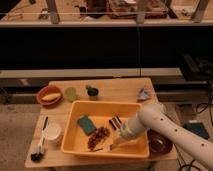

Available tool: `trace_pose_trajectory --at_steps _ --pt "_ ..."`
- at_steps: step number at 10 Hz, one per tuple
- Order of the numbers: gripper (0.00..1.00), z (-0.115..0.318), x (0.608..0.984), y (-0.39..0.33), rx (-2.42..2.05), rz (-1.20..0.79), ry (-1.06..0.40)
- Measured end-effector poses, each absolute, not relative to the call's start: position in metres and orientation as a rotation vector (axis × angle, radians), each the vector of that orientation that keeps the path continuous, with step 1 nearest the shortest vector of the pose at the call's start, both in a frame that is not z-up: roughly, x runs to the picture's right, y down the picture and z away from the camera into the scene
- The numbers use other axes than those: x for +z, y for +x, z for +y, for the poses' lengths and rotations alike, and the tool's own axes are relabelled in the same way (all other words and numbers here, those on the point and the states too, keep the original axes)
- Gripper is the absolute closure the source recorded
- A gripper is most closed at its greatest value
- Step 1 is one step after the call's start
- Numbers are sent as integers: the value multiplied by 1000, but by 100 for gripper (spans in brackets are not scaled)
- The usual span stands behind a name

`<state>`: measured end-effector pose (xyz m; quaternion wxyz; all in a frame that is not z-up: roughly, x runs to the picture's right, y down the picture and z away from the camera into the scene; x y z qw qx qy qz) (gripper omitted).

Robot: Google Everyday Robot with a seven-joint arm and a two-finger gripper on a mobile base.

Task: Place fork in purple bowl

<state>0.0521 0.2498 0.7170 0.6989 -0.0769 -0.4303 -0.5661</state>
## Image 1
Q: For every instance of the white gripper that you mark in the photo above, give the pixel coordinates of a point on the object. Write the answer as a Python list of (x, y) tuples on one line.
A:
[(124, 134)]

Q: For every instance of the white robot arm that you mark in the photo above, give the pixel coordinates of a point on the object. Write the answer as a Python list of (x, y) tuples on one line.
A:
[(153, 116)]

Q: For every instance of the dark purple bowl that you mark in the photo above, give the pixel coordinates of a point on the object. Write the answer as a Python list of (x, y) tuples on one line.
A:
[(159, 144)]

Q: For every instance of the orange bowl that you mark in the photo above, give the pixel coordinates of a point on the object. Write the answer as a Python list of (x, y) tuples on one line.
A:
[(48, 90)]

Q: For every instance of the blue grey crumpled cloth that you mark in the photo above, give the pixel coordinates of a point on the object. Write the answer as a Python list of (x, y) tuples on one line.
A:
[(143, 95)]

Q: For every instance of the brown grape cluster toy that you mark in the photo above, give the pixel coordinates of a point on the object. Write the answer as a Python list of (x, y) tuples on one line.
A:
[(99, 135)]

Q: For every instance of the yellow plastic tub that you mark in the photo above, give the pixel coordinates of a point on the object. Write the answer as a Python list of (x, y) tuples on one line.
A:
[(100, 112)]

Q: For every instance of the wooden table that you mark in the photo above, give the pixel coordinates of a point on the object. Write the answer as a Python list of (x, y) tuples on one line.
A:
[(119, 90)]

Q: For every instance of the green sponge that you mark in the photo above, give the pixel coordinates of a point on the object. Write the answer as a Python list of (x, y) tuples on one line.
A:
[(86, 124)]

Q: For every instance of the small potted cactus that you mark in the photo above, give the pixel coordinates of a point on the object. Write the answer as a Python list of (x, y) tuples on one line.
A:
[(92, 92)]

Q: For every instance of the blue box on floor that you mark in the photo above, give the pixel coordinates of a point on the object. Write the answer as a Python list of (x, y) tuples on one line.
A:
[(198, 129)]

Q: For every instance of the green plastic cup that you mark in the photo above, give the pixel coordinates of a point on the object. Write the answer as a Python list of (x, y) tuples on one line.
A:
[(70, 94)]

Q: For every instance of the white cup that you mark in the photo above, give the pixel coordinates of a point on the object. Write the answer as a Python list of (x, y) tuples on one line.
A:
[(53, 133)]

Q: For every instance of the yellow corn toy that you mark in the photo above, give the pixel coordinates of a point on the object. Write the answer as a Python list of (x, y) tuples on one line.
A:
[(50, 97)]

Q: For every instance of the black white dish brush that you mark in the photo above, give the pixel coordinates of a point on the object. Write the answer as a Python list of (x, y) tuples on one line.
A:
[(38, 152)]

